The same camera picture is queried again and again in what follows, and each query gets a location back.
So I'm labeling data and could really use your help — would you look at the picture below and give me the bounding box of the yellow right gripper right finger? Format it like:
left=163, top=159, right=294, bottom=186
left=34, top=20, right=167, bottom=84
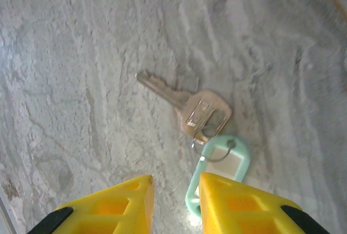
left=198, top=172, right=327, bottom=234

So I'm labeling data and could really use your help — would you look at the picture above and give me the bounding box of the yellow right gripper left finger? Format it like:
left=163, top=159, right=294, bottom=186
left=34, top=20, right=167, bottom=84
left=34, top=174, right=155, bottom=234

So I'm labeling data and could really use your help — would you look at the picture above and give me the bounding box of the mint green key tag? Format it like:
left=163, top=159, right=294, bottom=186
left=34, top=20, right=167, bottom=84
left=185, top=135, right=250, bottom=217

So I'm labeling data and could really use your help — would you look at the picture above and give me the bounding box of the small split ring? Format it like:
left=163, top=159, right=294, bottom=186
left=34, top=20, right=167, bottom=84
left=191, top=119, right=239, bottom=163

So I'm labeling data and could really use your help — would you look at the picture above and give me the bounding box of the brass key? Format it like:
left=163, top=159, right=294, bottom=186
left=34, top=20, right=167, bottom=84
left=135, top=71, right=233, bottom=145

